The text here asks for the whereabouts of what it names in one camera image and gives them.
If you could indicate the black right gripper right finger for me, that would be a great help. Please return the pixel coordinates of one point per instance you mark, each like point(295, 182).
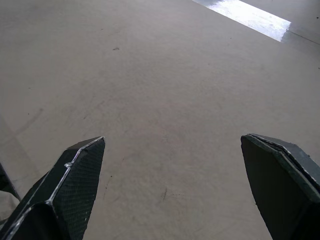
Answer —
point(280, 185)

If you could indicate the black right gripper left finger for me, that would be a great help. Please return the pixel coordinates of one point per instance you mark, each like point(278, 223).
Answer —
point(72, 185)

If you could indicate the dark metal table leg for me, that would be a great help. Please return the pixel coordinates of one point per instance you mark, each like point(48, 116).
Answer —
point(7, 181)

